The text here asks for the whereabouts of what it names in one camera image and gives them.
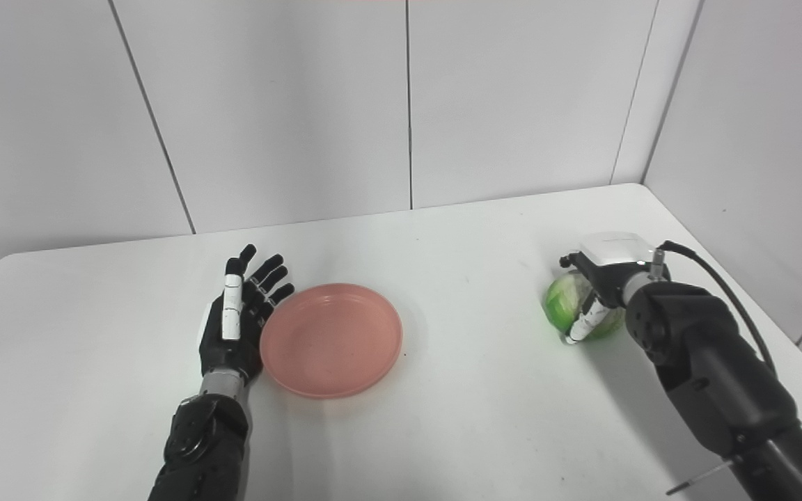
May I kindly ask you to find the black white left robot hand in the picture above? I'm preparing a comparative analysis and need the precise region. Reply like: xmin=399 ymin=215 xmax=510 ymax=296
xmin=198 ymin=244 xmax=296 ymax=382

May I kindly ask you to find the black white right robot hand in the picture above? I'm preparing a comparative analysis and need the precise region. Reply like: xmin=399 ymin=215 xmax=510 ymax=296
xmin=559 ymin=232 xmax=659 ymax=345

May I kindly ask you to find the green white cabbage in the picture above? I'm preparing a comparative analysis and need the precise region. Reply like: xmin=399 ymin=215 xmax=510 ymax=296
xmin=544 ymin=271 xmax=626 ymax=342

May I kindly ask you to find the pink round plate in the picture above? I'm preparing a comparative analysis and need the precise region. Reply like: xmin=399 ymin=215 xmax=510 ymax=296
xmin=260 ymin=283 xmax=404 ymax=399

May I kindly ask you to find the thin grey rod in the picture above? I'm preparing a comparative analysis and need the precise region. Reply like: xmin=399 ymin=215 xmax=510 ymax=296
xmin=666 ymin=459 xmax=744 ymax=496

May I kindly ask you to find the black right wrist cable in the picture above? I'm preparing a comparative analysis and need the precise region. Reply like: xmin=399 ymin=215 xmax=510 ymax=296
xmin=655 ymin=241 xmax=778 ymax=376

